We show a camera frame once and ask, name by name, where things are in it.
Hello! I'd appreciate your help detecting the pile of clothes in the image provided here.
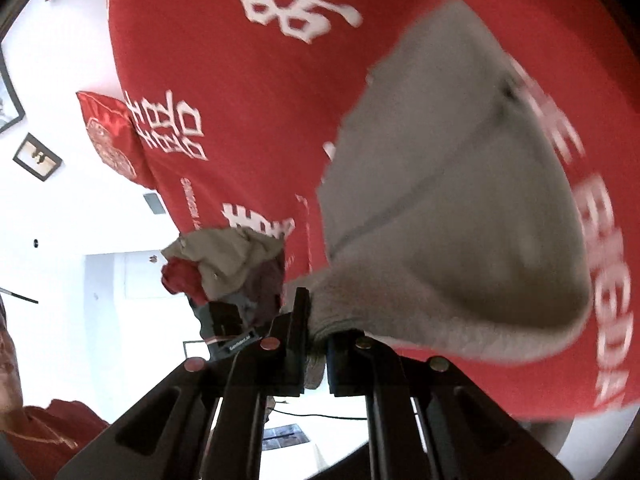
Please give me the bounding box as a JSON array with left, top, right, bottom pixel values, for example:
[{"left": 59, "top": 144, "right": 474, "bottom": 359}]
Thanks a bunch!
[{"left": 161, "top": 227, "right": 286, "bottom": 302}]

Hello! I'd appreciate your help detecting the red printed blanket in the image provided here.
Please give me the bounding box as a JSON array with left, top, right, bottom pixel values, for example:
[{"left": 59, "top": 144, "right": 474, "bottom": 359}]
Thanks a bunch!
[{"left": 105, "top": 0, "right": 640, "bottom": 422}]

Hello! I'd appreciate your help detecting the small black picture frame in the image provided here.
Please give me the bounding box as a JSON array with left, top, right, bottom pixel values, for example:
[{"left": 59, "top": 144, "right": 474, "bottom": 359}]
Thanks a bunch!
[{"left": 12, "top": 132, "right": 64, "bottom": 183}]

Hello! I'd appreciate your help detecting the grey sweater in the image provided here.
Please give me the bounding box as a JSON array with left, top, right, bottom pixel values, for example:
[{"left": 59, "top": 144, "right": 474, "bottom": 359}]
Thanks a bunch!
[{"left": 282, "top": 0, "right": 594, "bottom": 391}]

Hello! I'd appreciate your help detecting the white door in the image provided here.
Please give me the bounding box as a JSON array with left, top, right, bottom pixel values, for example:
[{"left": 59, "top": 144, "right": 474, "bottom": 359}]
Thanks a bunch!
[{"left": 83, "top": 250, "right": 202, "bottom": 413}]

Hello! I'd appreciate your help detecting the black rod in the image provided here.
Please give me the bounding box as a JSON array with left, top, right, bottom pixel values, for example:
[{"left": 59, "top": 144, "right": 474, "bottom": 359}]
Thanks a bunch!
[{"left": 0, "top": 287, "right": 39, "bottom": 305}]

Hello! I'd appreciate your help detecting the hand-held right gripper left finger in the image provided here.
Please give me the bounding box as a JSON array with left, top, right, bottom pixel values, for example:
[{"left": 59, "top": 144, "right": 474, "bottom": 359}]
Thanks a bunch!
[{"left": 55, "top": 287, "right": 309, "bottom": 480}]

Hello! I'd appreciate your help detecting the large black picture frame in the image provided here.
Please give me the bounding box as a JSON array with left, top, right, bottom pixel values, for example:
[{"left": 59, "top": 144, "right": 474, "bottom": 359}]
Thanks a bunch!
[{"left": 0, "top": 42, "right": 26, "bottom": 136}]

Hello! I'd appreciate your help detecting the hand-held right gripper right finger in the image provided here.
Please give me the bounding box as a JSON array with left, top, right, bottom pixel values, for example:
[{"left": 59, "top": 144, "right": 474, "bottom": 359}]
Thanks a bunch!
[{"left": 327, "top": 329, "right": 576, "bottom": 480}]

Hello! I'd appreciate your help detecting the red garment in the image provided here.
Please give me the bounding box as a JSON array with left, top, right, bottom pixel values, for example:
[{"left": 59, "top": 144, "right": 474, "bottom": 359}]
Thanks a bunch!
[{"left": 161, "top": 258, "right": 207, "bottom": 307}]

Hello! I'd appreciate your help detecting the dark patterned mat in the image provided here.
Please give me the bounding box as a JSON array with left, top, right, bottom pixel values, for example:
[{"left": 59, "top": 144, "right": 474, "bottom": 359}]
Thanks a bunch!
[{"left": 262, "top": 422, "right": 314, "bottom": 454}]

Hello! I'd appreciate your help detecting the person's torso in red shirt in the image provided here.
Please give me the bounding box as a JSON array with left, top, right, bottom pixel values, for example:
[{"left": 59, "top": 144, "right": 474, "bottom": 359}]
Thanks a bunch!
[{"left": 0, "top": 294, "right": 111, "bottom": 480}]

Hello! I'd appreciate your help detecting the dark brown garment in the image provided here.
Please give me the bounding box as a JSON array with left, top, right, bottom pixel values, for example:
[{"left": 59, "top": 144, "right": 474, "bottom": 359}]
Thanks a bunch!
[{"left": 239, "top": 254, "right": 287, "bottom": 327}]

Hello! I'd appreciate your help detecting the black cable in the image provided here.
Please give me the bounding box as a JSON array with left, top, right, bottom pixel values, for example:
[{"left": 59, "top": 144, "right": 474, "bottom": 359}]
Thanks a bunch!
[{"left": 274, "top": 409, "right": 367, "bottom": 422}]

